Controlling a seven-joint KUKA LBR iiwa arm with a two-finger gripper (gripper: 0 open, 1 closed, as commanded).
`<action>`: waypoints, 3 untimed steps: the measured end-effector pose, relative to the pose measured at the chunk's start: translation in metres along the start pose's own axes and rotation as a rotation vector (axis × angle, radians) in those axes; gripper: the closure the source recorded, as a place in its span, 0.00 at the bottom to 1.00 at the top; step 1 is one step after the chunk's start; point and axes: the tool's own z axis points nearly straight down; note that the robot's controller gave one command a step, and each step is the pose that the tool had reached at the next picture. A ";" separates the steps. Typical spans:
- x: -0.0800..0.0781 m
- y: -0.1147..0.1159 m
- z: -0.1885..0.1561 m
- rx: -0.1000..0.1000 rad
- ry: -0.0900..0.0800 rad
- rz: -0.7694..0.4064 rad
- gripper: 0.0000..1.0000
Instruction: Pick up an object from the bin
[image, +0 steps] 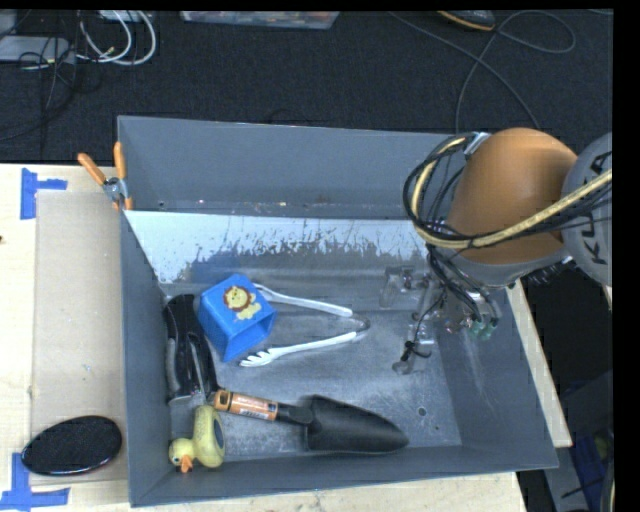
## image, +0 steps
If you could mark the grey metal bin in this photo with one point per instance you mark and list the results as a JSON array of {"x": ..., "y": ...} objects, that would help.
[{"x": 350, "y": 395}]

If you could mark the black oval pad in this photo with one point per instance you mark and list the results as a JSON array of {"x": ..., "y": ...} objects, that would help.
[{"x": 72, "y": 445}]

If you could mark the white plastic tongs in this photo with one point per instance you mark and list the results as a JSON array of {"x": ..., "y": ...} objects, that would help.
[{"x": 310, "y": 345}]

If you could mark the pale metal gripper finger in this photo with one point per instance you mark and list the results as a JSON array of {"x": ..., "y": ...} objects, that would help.
[
  {"x": 417, "y": 345},
  {"x": 400, "y": 287}
]

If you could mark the blue square cup lion print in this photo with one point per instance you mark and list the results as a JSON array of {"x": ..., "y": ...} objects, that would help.
[{"x": 232, "y": 320}]

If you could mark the yellow rubber duck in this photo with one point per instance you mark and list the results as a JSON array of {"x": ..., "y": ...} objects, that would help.
[{"x": 202, "y": 440}]

